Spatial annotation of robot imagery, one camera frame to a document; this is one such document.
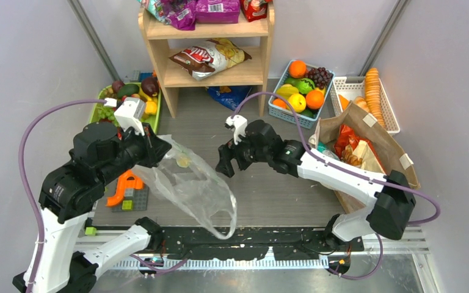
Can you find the orange bread loaf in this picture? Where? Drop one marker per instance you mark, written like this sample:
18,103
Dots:
343,102

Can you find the Chuba chips bag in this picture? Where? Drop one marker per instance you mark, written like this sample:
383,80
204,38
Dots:
210,57

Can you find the green grape bunch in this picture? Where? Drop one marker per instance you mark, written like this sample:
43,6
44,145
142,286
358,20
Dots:
106,114

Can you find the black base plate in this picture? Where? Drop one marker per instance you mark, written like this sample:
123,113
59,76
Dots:
249,243

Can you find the purple snack bag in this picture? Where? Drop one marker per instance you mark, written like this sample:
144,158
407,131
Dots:
180,14

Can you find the wooden shelf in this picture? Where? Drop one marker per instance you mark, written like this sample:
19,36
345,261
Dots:
163,41

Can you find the orange snack bag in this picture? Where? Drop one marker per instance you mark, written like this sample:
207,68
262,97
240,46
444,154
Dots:
357,151

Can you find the avocado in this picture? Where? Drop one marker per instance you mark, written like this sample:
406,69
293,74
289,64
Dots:
127,90

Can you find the clear plastic bag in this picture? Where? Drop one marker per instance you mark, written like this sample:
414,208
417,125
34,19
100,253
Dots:
190,183

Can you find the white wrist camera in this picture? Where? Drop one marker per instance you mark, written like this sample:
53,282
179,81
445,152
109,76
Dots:
128,113
237,124

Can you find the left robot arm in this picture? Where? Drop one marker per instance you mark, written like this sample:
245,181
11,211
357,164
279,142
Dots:
100,155

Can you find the stacked round crackers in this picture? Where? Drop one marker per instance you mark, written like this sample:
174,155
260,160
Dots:
372,95

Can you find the teal snack bag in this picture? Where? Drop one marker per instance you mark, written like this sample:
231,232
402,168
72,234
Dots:
322,148

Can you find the lime lego brick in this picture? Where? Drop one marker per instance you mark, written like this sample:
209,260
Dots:
127,205

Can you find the orange fruit top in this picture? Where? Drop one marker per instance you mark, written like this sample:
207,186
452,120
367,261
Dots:
297,69

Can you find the brown burlap grocery bag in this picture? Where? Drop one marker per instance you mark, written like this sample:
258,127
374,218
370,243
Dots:
390,153

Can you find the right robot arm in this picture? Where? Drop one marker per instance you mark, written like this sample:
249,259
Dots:
388,200

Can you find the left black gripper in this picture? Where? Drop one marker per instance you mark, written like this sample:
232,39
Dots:
153,148

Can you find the red snack bag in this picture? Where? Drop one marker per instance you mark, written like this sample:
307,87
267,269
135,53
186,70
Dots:
254,9

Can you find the blue snack bag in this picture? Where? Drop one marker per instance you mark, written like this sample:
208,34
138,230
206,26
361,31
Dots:
229,96

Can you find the white bread basket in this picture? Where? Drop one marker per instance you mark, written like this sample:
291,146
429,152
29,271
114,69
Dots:
350,87

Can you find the orange fruit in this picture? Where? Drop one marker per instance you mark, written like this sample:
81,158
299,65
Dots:
297,69
315,99

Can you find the small croissant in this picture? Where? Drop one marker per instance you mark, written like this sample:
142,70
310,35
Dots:
361,102

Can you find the orange curved toy track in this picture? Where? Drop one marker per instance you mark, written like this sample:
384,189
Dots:
128,180

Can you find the dark grape bunch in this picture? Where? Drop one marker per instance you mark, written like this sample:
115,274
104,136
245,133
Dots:
321,77

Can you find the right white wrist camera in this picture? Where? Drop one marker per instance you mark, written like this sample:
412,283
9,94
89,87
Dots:
237,124

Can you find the magenta snack bag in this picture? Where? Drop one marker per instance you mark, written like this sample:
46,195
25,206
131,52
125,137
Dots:
217,11

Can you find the green fruit tray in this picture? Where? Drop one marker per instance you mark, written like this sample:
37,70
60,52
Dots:
150,116

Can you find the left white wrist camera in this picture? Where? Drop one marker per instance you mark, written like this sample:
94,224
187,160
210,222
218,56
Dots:
128,113

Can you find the small green toy block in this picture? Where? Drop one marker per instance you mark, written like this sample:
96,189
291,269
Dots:
90,231

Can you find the grey lego brick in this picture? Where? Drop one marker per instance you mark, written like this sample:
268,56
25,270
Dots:
129,193

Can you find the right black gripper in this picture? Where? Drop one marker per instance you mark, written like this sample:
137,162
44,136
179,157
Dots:
242,149

